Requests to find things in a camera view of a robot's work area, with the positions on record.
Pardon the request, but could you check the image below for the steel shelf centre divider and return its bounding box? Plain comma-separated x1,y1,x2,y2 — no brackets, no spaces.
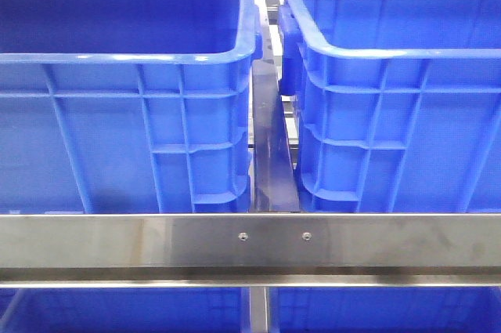
250,0,301,215

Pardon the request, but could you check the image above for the blue crate front left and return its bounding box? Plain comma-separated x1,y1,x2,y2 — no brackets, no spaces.
1,0,261,214

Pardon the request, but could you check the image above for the blue crate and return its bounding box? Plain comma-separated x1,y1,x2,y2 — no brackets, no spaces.
278,0,500,213
1,0,261,214
1,288,251,332
272,287,500,332

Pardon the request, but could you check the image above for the blue crate front right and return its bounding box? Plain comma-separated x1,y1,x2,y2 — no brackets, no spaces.
278,0,500,213

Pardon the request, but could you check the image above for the blue crate lower right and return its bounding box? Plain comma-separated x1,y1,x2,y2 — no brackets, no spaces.
272,287,500,332

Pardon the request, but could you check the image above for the blue crate lower left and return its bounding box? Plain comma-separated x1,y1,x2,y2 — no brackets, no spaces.
1,288,251,332

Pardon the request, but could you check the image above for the steel shelf front rail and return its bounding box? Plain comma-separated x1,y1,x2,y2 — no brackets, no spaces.
1,212,500,288

